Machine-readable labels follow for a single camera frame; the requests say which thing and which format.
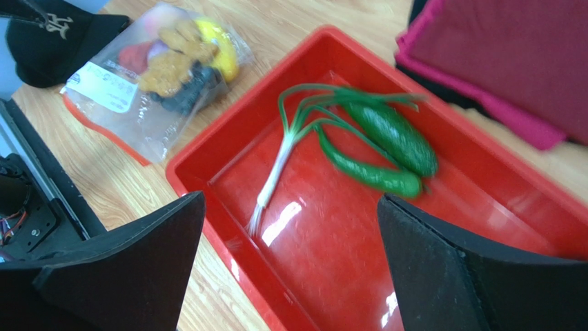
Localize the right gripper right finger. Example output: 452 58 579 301
377 194 587 330

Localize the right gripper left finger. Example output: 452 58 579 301
1 191 206 330

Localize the clear zip top bag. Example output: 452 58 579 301
61 2 253 166

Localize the yellow ginger root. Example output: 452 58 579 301
137 19 218 97

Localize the black grape bunch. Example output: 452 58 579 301
148 61 225 116

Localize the red orange tomato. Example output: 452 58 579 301
117 41 153 74

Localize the peach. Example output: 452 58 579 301
140 6 187 38

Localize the lower green pepper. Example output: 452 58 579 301
315 127 423 199

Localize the upper green cucumber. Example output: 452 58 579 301
340 101 439 177

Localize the red plastic tray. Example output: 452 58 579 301
166 26 587 330

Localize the green onion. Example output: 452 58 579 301
246 83 424 236

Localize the pink folded cloth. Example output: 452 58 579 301
395 1 567 150

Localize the dark red folded cloth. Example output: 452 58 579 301
409 1 587 144

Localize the black cap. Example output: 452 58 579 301
1 1 131 88

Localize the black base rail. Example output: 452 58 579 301
1 100 106 262

